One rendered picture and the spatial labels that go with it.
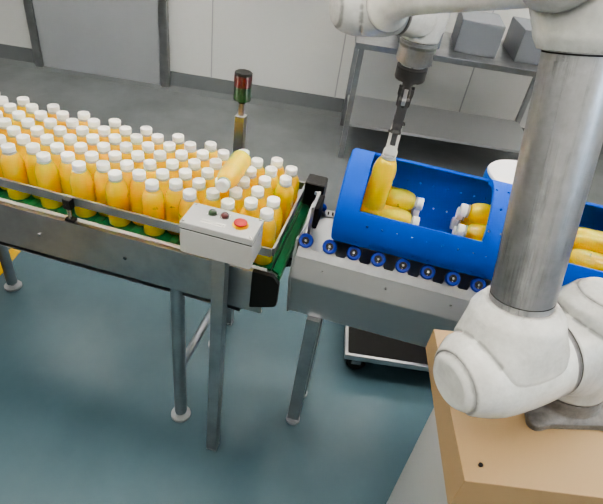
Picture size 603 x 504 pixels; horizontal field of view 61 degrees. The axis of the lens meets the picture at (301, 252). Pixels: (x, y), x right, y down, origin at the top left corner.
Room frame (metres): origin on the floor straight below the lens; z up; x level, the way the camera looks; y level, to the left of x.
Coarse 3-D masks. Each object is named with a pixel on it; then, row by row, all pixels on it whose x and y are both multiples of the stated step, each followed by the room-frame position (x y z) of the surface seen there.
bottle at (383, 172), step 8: (376, 160) 1.27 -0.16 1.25; (384, 160) 1.25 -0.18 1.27; (392, 160) 1.25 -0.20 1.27; (376, 168) 1.25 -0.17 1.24; (384, 168) 1.24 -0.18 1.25; (392, 168) 1.24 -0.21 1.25; (376, 176) 1.24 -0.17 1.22; (384, 176) 1.23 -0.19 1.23; (392, 176) 1.24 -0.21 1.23; (368, 184) 1.25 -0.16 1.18; (376, 184) 1.23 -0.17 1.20; (384, 184) 1.23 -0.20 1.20; (368, 192) 1.24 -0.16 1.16; (376, 192) 1.23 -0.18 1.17; (384, 192) 1.23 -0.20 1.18; (368, 200) 1.24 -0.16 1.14; (376, 200) 1.23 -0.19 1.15; (384, 200) 1.24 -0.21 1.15; (376, 208) 1.23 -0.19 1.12
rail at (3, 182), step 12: (0, 180) 1.27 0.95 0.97; (12, 180) 1.28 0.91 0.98; (24, 192) 1.26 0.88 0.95; (36, 192) 1.26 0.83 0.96; (48, 192) 1.25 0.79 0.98; (84, 204) 1.23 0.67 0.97; (96, 204) 1.23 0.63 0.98; (120, 216) 1.22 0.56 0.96; (132, 216) 1.21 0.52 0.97; (144, 216) 1.21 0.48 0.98; (168, 228) 1.19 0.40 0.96; (264, 252) 1.15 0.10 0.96
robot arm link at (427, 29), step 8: (416, 16) 1.19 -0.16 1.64; (424, 16) 1.20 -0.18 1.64; (432, 16) 1.21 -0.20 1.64; (440, 16) 1.22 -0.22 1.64; (448, 16) 1.24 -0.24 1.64; (408, 24) 1.19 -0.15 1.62; (416, 24) 1.20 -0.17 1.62; (424, 24) 1.20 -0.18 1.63; (432, 24) 1.21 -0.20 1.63; (440, 24) 1.22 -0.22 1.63; (408, 32) 1.20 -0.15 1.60; (416, 32) 1.21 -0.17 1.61; (424, 32) 1.21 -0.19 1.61; (432, 32) 1.22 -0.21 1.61; (440, 32) 1.23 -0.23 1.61; (408, 40) 1.23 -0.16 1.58; (416, 40) 1.22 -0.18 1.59; (424, 40) 1.22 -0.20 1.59; (432, 40) 1.23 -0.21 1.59
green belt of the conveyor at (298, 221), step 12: (0, 192) 1.31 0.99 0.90; (36, 204) 1.28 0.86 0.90; (300, 204) 1.53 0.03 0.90; (96, 216) 1.27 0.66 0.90; (300, 216) 1.46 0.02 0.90; (120, 228) 1.23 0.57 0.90; (132, 228) 1.24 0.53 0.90; (288, 228) 1.38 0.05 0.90; (300, 228) 1.41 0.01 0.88; (168, 240) 1.21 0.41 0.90; (288, 240) 1.31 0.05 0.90; (276, 252) 1.24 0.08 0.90; (288, 252) 1.27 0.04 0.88; (252, 264) 1.16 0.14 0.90; (276, 264) 1.18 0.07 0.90
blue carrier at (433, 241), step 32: (352, 160) 1.29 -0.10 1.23; (352, 192) 1.21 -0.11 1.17; (416, 192) 1.43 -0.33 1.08; (448, 192) 1.42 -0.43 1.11; (480, 192) 1.40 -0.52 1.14; (352, 224) 1.18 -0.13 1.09; (384, 224) 1.17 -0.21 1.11; (448, 224) 1.39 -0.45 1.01; (416, 256) 1.17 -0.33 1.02; (448, 256) 1.15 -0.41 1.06; (480, 256) 1.13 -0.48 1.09
